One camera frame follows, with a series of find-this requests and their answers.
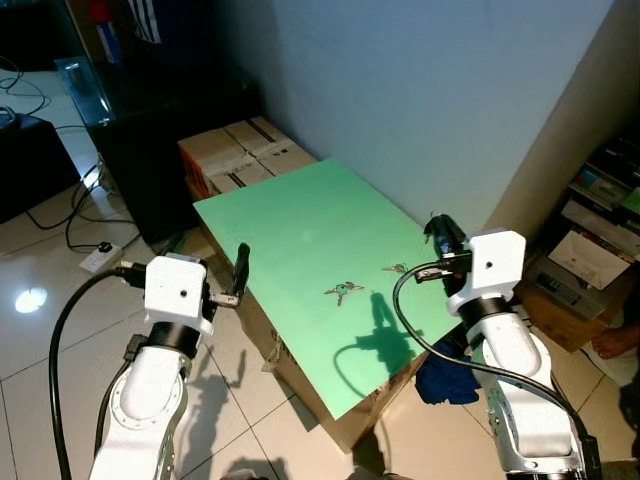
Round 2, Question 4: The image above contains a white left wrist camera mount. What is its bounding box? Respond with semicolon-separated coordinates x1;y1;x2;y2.
142;253;210;327

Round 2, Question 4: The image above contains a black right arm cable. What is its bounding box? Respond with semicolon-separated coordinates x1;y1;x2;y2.
392;260;591;446

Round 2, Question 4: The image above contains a black cabinet with glass top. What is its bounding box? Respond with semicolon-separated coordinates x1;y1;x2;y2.
54;55;263;247

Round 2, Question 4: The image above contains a brown cardboard box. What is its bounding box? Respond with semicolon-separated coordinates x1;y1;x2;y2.
520;278;613;354

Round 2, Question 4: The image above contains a key bunch with teal tag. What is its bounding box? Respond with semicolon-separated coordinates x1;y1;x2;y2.
323;281;366;308

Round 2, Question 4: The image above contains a blue cloth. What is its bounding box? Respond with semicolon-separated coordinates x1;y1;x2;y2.
414;348;483;407

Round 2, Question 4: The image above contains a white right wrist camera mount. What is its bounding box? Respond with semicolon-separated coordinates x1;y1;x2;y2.
446;229;528;314

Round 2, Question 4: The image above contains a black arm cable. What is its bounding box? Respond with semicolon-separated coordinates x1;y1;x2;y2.
392;260;591;446
47;261;153;480

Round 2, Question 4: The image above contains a white power strip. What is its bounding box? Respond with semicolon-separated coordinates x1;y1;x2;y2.
79;242;124;275

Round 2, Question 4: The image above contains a shelf with paper stacks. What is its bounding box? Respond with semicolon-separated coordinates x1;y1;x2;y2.
553;138;640;306

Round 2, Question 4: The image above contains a green board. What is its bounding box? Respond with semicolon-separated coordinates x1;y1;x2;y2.
191;157;493;422

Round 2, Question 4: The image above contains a large black case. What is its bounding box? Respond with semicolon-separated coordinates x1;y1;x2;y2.
0;112;83;225

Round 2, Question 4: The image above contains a person's bare foot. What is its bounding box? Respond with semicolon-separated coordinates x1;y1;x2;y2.
589;324;640;360

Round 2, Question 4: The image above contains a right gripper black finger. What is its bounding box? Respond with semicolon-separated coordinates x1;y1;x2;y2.
423;212;467;257

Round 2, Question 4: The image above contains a printed cardboard box under board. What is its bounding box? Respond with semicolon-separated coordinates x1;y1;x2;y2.
233;288;433;453

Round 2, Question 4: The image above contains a black floor cable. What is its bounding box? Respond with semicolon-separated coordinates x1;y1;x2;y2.
0;60;136;253

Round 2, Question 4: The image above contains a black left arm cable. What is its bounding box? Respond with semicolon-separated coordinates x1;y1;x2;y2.
47;261;153;480

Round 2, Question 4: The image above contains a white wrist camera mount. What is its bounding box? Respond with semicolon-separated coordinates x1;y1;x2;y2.
142;253;210;327
446;229;528;314

